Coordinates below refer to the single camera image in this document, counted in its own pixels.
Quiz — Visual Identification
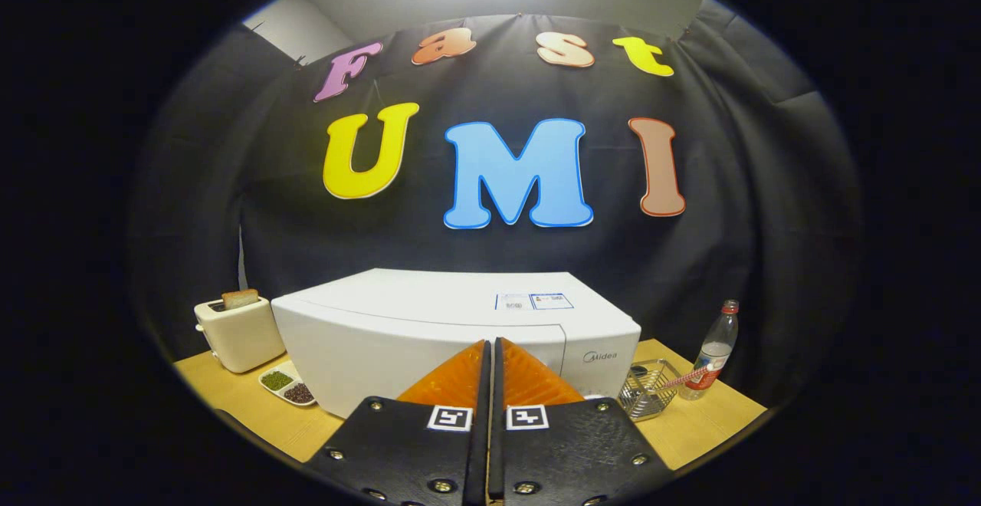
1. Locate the red white striped stick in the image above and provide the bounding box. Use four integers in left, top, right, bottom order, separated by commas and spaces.
655, 363, 721, 392

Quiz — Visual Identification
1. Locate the white microwave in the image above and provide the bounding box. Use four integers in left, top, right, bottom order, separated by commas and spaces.
271, 268, 642, 420

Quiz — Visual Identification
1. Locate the clear plastic bottle red label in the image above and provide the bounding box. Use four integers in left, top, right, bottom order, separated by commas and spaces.
678, 299, 740, 402

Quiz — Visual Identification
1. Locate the white toaster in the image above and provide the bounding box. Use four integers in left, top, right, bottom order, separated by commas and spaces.
194, 295, 287, 374

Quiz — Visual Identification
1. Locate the white divided dish of beans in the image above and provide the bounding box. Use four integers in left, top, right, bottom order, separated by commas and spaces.
259, 360, 318, 408

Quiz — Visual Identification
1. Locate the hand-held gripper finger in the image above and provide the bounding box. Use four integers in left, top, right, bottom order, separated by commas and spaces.
489, 337, 675, 506
305, 339, 492, 506

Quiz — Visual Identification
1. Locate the metal wire basket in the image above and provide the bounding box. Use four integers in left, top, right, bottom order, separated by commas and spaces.
618, 359, 684, 422

